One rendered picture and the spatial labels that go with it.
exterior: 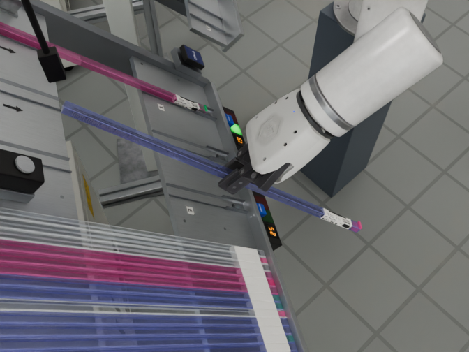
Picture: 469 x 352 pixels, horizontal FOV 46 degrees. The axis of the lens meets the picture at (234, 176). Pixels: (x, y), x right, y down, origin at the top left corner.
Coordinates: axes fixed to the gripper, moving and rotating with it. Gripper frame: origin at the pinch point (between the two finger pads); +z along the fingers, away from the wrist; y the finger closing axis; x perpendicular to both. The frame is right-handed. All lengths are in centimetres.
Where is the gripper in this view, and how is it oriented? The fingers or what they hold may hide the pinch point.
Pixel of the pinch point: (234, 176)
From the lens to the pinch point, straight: 79.6
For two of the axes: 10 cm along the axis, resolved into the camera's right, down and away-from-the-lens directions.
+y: 1.0, 7.3, -6.8
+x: 7.0, 4.3, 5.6
